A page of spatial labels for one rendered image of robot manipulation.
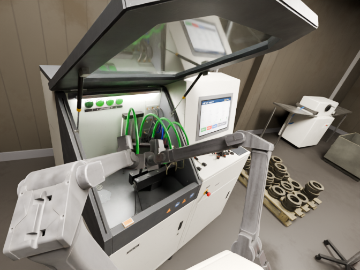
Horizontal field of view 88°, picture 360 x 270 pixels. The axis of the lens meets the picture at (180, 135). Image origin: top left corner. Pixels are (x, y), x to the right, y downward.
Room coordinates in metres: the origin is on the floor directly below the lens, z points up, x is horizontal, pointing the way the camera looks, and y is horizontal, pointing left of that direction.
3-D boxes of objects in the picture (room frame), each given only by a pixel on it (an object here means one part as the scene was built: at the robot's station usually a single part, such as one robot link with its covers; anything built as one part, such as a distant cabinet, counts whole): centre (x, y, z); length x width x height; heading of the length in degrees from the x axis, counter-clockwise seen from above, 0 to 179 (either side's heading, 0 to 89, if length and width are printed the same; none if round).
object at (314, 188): (2.31, -1.55, 0.21); 1.16 x 0.82 x 0.42; 34
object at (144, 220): (0.74, 0.01, 0.87); 0.62 x 0.04 x 0.16; 139
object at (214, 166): (1.34, -0.38, 0.96); 0.70 x 0.22 x 0.03; 139
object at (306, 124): (4.26, -2.83, 0.56); 2.42 x 0.60 x 1.13; 123
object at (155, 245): (0.73, 0.00, 0.44); 0.65 x 0.02 x 0.68; 139
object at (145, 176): (0.99, 0.11, 0.91); 0.34 x 0.10 x 0.15; 139
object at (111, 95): (1.07, 0.39, 1.43); 0.54 x 0.03 x 0.02; 139
